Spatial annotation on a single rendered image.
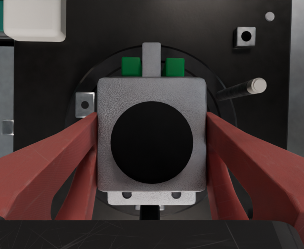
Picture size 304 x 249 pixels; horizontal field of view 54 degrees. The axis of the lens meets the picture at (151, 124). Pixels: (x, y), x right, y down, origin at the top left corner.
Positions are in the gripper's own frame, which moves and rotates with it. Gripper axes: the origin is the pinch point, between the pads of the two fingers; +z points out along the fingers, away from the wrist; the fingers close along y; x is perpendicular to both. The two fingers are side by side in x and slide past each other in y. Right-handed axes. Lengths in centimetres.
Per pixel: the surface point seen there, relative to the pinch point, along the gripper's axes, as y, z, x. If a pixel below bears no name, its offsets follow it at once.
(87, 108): 4.8, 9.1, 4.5
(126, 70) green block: 1.6, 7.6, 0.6
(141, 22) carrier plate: 0.9, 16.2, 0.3
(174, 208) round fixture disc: -1.9, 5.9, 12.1
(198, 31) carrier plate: -4.1, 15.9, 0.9
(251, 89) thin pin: -5.2, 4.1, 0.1
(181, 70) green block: -1.9, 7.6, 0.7
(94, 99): 4.3, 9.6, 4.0
